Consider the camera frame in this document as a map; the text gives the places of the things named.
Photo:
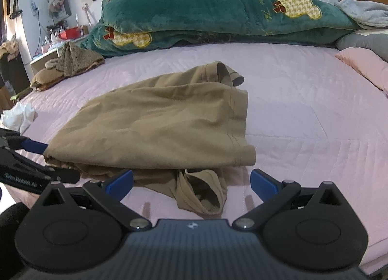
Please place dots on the grey gloves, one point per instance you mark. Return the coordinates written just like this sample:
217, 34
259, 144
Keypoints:
52, 64

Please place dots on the white desk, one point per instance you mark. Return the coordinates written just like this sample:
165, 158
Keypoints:
42, 58

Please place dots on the folded tan cloth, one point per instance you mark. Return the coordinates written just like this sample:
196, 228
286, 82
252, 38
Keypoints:
45, 80

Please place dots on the speckled brown knit cloth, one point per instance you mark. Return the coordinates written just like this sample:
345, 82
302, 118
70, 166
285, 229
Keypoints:
78, 60

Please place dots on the red plastic basin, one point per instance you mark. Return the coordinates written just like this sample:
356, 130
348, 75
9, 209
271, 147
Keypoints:
69, 34

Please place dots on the light grey cloth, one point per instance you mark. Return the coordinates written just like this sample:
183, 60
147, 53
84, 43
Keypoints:
366, 11

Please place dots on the pink pillow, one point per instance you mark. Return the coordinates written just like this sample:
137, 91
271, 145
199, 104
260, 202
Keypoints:
366, 63

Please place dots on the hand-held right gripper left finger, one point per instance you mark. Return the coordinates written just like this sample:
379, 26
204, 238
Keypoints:
121, 181

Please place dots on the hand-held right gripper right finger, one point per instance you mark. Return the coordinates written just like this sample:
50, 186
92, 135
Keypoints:
262, 184

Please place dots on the white crumpled cloth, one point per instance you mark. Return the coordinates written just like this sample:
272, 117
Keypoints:
18, 118

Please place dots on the green plush printed blanket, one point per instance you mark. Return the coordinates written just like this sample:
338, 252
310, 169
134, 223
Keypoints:
197, 13

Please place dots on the tan shirt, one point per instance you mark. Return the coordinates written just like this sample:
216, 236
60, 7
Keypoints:
151, 122

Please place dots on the person's left forearm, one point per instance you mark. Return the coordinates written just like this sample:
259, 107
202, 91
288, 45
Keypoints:
12, 216

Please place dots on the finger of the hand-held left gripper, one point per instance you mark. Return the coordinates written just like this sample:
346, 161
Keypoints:
35, 146
63, 175

